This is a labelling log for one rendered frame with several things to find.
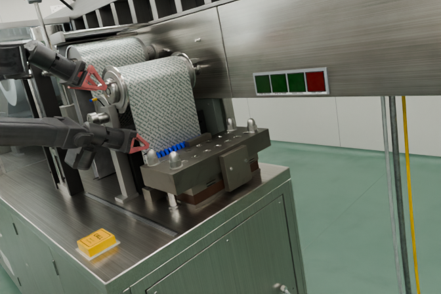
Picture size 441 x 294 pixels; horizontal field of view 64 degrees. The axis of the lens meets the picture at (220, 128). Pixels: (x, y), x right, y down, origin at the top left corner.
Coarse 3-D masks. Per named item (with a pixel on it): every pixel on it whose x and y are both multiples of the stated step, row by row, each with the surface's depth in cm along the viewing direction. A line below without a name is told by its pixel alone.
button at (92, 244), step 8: (96, 232) 90; (104, 232) 90; (80, 240) 88; (88, 240) 87; (96, 240) 86; (104, 240) 86; (112, 240) 87; (80, 248) 87; (88, 248) 83; (96, 248) 84; (104, 248) 86
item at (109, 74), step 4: (184, 60) 119; (188, 68) 118; (108, 72) 105; (112, 72) 103; (188, 72) 118; (104, 76) 107; (108, 76) 106; (112, 76) 104; (116, 76) 102; (116, 80) 103; (120, 84) 102; (120, 88) 103; (120, 92) 103; (124, 96) 103; (120, 100) 105; (124, 100) 103; (112, 104) 109; (116, 104) 107; (120, 104) 106
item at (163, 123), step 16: (176, 96) 114; (192, 96) 119; (144, 112) 107; (160, 112) 110; (176, 112) 115; (192, 112) 119; (144, 128) 107; (160, 128) 111; (176, 128) 115; (192, 128) 120; (160, 144) 111; (144, 160) 107
